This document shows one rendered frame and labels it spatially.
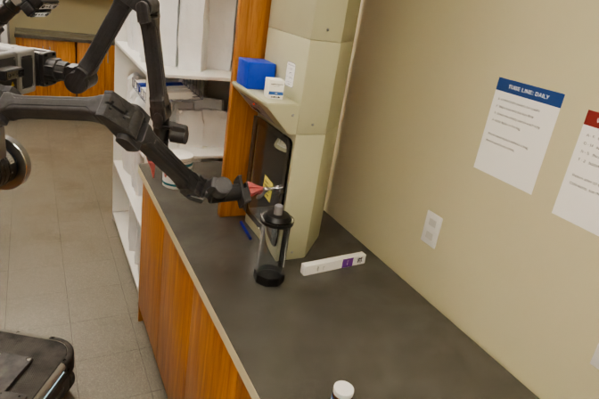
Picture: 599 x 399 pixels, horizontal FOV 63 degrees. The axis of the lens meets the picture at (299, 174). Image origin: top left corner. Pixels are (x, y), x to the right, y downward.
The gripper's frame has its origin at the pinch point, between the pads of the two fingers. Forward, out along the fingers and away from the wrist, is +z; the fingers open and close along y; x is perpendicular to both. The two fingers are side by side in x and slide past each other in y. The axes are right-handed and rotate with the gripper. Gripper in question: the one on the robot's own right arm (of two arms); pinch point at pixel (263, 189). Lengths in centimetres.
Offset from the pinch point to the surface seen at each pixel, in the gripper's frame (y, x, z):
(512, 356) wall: -71, -38, 46
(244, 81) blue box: 33.8, -16.0, -4.4
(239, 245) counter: -14.4, 19.2, -6.2
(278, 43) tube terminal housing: 43, -25, 7
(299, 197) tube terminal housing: -6.7, -7.1, 9.5
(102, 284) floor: 7, 174, -43
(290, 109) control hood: 15.8, -28.8, 2.7
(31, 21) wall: 373, 399, -70
